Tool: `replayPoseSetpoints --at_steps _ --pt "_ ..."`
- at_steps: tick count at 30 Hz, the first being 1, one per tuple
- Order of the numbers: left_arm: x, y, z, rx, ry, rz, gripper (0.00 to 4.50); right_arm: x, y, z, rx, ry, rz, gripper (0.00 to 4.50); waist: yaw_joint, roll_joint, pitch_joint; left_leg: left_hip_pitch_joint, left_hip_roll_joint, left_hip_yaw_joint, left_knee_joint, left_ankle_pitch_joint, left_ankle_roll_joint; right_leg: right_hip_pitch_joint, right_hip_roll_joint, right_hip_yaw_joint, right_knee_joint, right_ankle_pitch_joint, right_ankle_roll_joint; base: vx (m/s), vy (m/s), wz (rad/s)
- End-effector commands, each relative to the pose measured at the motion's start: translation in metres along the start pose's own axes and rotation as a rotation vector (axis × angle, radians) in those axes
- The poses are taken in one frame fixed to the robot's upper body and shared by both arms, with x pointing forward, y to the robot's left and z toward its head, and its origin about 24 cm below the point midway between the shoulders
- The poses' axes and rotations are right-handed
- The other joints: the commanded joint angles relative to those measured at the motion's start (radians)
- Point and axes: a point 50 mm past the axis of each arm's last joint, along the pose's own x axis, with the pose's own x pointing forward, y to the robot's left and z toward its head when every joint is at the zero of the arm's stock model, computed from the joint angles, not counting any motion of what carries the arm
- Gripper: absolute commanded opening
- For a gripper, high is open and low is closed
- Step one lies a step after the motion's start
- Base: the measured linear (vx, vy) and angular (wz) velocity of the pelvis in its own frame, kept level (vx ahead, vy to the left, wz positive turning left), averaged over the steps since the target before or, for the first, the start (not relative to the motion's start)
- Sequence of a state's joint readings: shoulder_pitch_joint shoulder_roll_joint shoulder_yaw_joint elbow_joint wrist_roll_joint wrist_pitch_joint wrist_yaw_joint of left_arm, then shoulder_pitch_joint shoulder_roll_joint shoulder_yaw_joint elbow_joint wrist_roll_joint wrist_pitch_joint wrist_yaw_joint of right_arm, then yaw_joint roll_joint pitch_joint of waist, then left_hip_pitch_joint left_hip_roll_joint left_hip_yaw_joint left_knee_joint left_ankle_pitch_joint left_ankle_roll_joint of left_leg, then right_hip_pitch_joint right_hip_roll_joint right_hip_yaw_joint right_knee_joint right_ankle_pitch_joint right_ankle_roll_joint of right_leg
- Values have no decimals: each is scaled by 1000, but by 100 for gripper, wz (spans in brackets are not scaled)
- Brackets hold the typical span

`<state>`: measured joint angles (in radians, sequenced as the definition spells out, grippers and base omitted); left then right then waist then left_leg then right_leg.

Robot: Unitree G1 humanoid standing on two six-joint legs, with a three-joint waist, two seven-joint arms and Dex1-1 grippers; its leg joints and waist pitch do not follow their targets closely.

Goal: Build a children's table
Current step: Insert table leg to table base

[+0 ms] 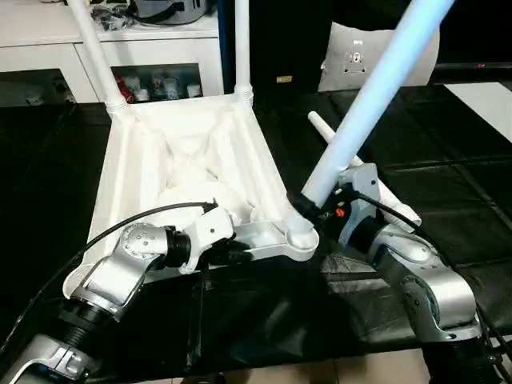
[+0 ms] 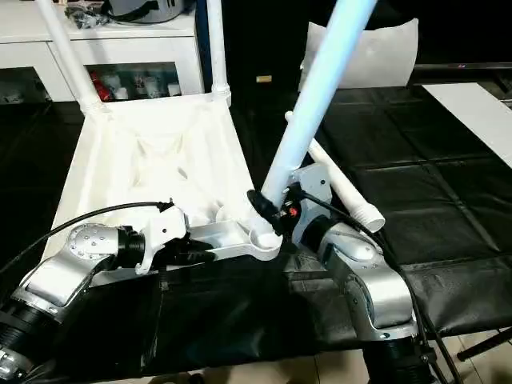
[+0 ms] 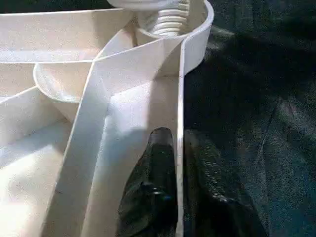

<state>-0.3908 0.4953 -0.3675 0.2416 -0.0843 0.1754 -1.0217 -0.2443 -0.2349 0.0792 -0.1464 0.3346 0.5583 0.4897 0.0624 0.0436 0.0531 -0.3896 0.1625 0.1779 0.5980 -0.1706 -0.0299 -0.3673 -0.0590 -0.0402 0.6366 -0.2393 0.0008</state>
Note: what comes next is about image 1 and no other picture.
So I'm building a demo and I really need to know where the black work mat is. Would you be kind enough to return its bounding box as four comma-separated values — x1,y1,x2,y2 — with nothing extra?
0,78,512,378

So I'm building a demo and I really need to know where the black cabinet with gold label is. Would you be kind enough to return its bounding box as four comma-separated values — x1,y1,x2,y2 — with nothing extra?
219,0,377,98

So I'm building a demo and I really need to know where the flat white board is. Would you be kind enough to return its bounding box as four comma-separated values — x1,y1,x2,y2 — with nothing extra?
443,82,512,122

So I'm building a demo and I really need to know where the white plastic table top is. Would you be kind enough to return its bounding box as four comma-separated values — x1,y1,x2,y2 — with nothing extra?
62,90,320,298

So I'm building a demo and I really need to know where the white plastic table leg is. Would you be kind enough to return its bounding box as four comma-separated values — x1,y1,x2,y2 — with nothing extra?
231,0,256,106
307,110,422,230
67,0,130,111
298,0,457,222

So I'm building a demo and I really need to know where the white cabinet with glass doors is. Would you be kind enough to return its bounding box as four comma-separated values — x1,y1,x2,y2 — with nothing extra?
0,0,226,109

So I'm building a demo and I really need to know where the dark clutter pile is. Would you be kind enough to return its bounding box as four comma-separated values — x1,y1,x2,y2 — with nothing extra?
88,3,138,33

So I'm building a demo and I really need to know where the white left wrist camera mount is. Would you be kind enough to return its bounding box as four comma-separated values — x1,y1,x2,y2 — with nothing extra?
176,208,236,276

